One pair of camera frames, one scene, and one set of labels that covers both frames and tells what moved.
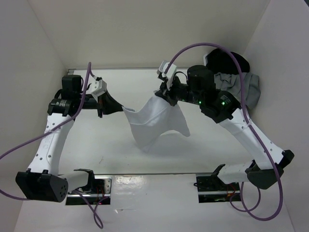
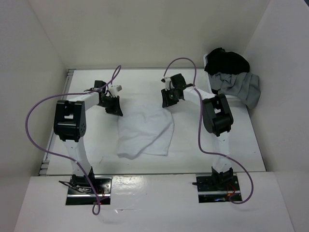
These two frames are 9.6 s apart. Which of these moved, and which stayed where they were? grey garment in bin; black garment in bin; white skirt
Moved: white skirt
Stayed: black garment in bin; grey garment in bin
